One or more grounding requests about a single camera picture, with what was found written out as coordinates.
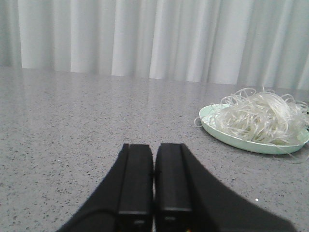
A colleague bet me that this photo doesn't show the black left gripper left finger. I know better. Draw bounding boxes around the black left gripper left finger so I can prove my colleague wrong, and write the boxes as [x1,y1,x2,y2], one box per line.
[59,144,154,232]

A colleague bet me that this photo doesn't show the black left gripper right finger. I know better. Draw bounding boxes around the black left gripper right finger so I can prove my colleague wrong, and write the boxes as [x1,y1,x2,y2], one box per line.
[155,143,296,232]

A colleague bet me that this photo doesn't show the white vermicelli noodle bundle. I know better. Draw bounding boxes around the white vermicelli noodle bundle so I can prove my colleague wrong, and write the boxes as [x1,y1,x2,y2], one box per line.
[194,87,309,164]

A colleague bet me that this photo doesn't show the mint green round plate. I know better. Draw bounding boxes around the mint green round plate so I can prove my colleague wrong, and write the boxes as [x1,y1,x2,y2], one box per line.
[199,104,309,155]

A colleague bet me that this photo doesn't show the white pleated curtain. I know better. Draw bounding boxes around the white pleated curtain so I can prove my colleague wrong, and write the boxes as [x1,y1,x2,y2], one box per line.
[0,0,309,90]

